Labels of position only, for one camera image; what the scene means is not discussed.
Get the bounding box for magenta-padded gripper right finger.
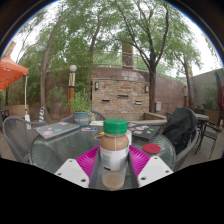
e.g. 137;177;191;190
127;145;174;189

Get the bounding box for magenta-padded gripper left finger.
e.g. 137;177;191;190
54;145;101;190

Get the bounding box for green-capped brown drink bottle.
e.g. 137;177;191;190
99;118;130;192

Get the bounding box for flat round red coaster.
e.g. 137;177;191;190
142;143;162;155

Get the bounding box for black laptop with stickers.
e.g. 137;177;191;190
127;122;161;141

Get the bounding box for grey laptop with stickers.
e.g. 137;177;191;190
34;121;81;140

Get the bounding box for small colourful card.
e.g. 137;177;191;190
80;126;98;132

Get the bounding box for black jacket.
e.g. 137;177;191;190
162;107;198;155

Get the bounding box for white paper sheets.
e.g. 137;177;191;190
89;120;105;127

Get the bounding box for green plant in blue pot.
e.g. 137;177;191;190
69;89;93;127

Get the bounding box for black metal chair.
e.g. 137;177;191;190
199;114;224;159

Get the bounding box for round grey patio table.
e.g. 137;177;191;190
196;113;210;123

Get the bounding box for dark-trunked tree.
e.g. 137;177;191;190
109;0;201;114

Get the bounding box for dark patio chair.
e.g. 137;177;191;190
0;109;10;123

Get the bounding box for slender leaning tree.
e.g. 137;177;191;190
13;0;111;123

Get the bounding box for orange patio umbrella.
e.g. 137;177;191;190
0;54;31;123

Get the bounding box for blue yellow striped post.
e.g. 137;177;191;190
38;106;46;123

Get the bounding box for globe-topped lamp post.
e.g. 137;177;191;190
67;64;78;116

